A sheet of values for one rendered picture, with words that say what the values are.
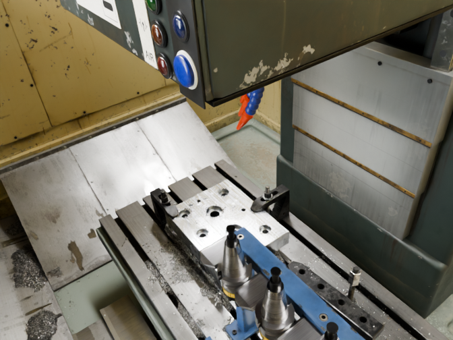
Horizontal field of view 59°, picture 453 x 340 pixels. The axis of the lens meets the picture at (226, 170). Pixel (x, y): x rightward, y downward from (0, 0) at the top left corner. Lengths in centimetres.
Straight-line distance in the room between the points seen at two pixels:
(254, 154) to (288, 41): 168
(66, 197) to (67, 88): 44
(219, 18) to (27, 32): 138
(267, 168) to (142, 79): 72
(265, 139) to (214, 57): 182
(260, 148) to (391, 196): 104
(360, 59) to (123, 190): 109
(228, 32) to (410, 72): 70
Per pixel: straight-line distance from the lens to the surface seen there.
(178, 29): 36
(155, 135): 189
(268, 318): 67
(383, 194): 122
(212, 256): 77
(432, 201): 118
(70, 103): 180
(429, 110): 101
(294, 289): 71
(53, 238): 168
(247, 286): 72
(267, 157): 204
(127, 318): 132
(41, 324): 151
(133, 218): 134
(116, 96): 186
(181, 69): 37
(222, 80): 37
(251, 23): 37
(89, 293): 156
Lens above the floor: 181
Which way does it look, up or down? 38 degrees down
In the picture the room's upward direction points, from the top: 5 degrees counter-clockwise
